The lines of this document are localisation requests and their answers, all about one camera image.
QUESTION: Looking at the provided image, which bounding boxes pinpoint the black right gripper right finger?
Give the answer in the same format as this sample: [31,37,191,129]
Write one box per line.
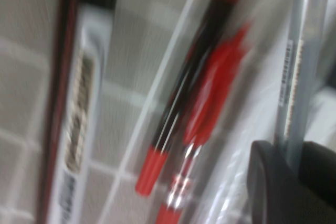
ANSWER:
[298,141,336,224]

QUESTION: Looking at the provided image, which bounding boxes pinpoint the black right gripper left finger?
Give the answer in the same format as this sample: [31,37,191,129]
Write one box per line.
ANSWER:
[248,140,296,224]

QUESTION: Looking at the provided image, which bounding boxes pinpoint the gray pen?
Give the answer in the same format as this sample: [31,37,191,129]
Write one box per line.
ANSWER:
[277,0,330,167]

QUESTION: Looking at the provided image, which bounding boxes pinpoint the red gel pen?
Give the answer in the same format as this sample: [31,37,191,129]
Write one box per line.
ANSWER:
[154,24,251,224]

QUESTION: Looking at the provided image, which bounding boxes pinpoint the red and black double-ended marker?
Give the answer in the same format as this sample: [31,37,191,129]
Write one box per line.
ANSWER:
[135,0,253,197]

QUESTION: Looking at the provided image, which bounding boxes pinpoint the whiteboard marker with printed label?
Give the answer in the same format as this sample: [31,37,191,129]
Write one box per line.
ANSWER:
[48,0,124,224]

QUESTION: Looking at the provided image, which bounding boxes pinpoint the dark brown pencil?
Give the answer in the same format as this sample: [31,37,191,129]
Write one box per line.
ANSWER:
[38,0,79,224]

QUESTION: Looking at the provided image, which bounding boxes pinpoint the gray grid tablecloth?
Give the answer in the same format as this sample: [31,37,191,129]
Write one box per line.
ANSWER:
[0,0,336,224]

